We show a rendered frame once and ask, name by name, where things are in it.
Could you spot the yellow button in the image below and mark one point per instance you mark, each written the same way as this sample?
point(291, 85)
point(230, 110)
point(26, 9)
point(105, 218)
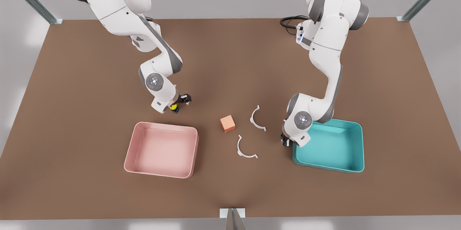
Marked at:
point(174, 107)

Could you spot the white curved clip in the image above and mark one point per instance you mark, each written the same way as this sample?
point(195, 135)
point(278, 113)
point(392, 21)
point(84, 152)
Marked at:
point(245, 148)
point(256, 119)

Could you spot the orange cube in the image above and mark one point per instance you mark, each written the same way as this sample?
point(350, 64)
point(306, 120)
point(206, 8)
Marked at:
point(227, 123)

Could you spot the pink storage box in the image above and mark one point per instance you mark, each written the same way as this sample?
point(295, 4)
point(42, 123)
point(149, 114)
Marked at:
point(162, 149)

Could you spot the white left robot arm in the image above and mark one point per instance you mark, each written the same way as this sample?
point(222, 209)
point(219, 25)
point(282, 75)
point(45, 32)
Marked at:
point(329, 39)

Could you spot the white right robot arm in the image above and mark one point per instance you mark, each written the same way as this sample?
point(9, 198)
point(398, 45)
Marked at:
point(122, 10)

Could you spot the blue storage box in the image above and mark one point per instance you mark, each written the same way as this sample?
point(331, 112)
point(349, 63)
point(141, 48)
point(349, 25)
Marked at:
point(333, 146)

